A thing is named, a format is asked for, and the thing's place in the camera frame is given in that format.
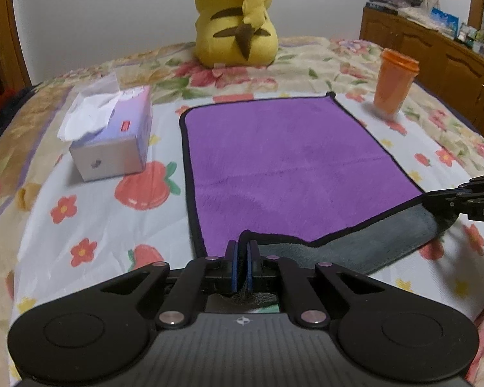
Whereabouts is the blue picture box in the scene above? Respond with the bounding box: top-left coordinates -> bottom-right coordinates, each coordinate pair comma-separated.
430,7 -> 460,39

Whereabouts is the purple and grey towel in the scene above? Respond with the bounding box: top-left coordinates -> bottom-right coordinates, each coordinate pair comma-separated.
179,94 -> 457,274

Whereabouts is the wooden sideboard cabinet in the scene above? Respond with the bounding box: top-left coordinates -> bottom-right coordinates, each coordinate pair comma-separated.
359,7 -> 484,137

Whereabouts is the purple tissue box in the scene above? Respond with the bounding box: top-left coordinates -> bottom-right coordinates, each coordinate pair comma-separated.
57,77 -> 152,182

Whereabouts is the orange lidded cup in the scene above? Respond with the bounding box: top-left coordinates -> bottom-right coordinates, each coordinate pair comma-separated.
373,48 -> 420,116

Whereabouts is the yellow Pikachu plush toy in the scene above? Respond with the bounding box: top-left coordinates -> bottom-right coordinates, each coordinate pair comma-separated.
195,0 -> 279,68

